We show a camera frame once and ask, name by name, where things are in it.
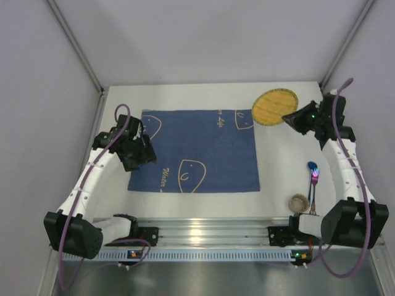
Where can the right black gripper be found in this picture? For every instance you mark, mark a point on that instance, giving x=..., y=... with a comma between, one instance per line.
x=303, y=120

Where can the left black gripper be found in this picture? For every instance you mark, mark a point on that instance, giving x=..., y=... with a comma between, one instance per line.
x=142, y=153

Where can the yellow woven round coaster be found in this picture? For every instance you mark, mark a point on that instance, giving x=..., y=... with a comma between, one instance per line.
x=270, y=107

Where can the blue handled cutlery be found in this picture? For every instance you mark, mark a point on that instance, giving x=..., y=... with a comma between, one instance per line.
x=311, y=166

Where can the iridescent purple fork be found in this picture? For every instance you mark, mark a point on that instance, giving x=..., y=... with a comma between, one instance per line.
x=315, y=176

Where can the blue placemat cloth gold pattern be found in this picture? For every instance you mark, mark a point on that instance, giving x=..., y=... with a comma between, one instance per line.
x=199, y=151

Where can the small beige round cup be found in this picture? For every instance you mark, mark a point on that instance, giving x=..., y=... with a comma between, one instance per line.
x=298, y=203

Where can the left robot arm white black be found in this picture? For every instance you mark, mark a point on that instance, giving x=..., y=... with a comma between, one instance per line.
x=71, y=228

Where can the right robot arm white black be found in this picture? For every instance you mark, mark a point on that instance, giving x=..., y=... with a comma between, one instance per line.
x=354, y=219

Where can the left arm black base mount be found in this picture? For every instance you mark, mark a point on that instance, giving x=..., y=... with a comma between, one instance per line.
x=150, y=234

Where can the aluminium rail base frame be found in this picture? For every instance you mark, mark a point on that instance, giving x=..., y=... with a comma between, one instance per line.
x=206, y=232

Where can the white perforated cable duct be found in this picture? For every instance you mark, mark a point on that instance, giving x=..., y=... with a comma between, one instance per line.
x=162, y=255

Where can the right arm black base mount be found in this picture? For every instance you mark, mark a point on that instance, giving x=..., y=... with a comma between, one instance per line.
x=283, y=236

